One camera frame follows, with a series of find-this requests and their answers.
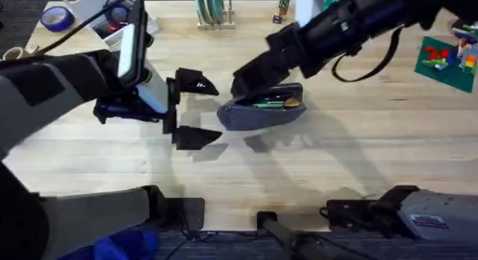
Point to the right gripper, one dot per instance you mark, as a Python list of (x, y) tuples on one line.
[(321, 39)]

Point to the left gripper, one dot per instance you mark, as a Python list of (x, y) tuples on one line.
[(153, 92)]

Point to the blue-grey zip bag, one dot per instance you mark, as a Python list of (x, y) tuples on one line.
[(254, 120)]

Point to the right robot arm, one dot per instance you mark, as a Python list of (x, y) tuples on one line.
[(429, 213)]

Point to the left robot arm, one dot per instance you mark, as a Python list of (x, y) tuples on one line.
[(33, 88)]

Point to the purple toy block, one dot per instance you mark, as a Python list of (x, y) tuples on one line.
[(277, 19)]

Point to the wooden peg rack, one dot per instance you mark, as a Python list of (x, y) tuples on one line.
[(216, 25)]

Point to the stacked letter toy blocks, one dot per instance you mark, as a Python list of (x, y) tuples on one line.
[(284, 4)]

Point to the teal plate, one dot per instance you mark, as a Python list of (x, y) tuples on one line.
[(201, 6), (216, 6)]

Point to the left wrist upright plate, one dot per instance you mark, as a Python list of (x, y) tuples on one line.
[(128, 54)]

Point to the teal plastic item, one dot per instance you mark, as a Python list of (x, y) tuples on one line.
[(332, 0)]

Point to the white box with clutter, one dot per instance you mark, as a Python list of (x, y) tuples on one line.
[(89, 4)]

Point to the blue cloth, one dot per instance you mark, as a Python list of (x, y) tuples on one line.
[(123, 247)]

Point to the blue tape roll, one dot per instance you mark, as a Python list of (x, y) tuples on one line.
[(45, 21)]

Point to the green board with blocks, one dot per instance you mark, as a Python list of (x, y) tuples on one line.
[(448, 75)]

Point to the tan tape roll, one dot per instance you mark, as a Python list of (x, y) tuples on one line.
[(5, 54)]

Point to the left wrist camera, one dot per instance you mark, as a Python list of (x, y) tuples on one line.
[(119, 108)]

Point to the white post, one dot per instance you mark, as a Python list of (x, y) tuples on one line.
[(308, 7)]

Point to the black bracket bar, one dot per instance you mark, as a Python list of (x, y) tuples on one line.
[(284, 234)]

